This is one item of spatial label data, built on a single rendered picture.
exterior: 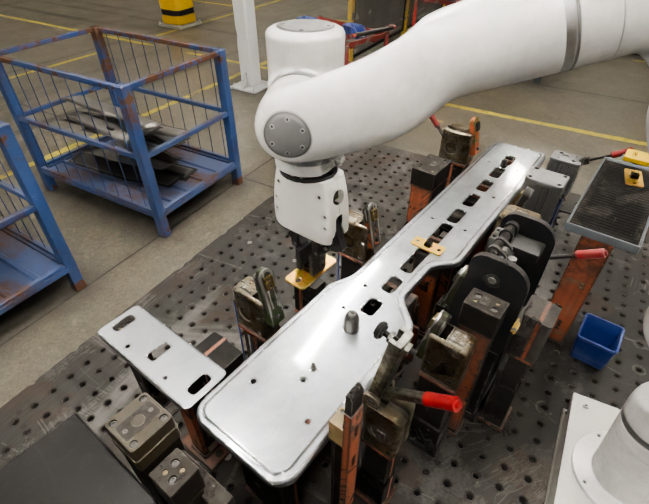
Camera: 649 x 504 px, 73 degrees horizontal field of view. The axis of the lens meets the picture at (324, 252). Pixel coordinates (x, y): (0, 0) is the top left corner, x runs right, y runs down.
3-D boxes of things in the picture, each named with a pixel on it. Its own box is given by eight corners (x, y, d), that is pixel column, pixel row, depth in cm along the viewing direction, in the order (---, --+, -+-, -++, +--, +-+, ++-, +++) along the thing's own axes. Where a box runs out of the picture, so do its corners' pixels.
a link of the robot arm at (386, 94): (604, 111, 36) (268, 186, 45) (552, 55, 48) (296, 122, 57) (612, -10, 31) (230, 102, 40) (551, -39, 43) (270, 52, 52)
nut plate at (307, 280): (318, 251, 70) (318, 246, 70) (337, 261, 69) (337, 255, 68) (283, 280, 65) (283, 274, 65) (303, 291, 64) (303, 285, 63)
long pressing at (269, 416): (487, 140, 161) (488, 136, 160) (551, 157, 150) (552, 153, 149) (187, 415, 77) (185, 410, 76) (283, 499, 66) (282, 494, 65)
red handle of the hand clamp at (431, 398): (379, 375, 74) (463, 388, 62) (384, 385, 74) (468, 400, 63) (365, 392, 71) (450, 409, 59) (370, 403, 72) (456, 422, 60)
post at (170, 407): (156, 382, 115) (125, 307, 96) (183, 405, 110) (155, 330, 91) (135, 400, 111) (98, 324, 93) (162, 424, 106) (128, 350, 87)
